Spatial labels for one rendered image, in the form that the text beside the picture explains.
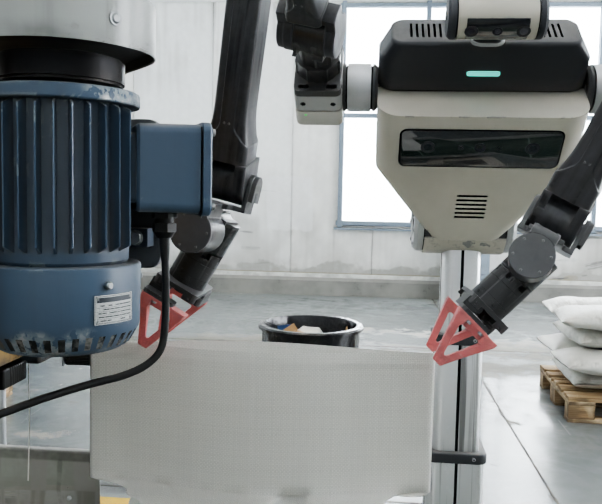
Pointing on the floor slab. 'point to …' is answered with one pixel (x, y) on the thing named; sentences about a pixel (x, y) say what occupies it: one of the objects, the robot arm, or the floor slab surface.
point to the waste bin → (333, 336)
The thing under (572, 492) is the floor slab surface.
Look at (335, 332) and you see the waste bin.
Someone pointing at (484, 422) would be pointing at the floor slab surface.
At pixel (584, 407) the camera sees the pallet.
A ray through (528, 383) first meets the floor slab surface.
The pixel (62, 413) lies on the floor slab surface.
